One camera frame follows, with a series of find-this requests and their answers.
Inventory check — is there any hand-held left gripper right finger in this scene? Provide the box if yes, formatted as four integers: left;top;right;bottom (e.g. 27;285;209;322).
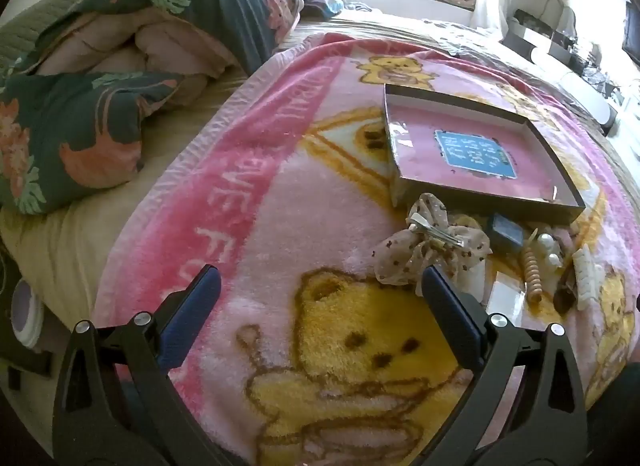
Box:
421;265;589;466

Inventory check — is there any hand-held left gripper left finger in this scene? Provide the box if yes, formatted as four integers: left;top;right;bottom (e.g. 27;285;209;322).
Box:
52;265;222;466

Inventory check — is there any clear bubble flower hair clip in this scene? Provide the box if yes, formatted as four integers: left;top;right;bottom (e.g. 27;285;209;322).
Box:
529;227;564;271

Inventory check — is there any white claw hair clip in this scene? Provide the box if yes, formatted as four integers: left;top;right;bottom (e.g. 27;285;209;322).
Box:
572;245;597;313

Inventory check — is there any pink fluffy hair clip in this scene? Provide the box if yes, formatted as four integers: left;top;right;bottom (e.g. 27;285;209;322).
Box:
555;228;581;251

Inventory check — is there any dark box with pink lining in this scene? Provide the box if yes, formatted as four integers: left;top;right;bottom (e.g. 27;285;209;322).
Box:
383;82;587;225

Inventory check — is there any white glossy card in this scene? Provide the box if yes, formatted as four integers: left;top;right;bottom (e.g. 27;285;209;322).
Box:
486;271;527;327

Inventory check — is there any small blue box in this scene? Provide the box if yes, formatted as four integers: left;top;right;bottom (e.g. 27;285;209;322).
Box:
487;213;526;253

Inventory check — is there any dark brown hair clip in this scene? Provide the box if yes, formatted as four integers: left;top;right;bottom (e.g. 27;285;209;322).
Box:
551;265;581;315

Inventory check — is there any pink bear printed blanket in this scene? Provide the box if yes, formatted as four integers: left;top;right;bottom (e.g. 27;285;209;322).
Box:
92;30;640;466

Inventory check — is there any beige bed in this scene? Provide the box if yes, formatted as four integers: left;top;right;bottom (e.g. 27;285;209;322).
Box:
0;10;640;347

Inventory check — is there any round purple white object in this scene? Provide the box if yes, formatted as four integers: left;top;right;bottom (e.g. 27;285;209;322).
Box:
9;278;45;350

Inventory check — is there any light patterned bedspread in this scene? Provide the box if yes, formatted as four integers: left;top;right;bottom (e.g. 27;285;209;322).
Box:
325;13;508;62

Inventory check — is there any grey handbag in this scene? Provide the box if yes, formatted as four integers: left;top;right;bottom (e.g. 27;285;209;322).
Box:
541;0;577;54

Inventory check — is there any dark floral quilt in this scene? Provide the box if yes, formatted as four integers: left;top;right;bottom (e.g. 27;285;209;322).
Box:
0;0;306;217

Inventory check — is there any black monitor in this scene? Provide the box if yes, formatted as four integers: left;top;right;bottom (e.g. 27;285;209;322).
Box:
622;0;640;67

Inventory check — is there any olive quilted cover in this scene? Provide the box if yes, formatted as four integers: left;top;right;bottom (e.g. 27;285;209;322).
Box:
0;0;131;54

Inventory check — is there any purple blue cloth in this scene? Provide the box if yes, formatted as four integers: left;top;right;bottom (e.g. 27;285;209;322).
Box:
299;0;346;17

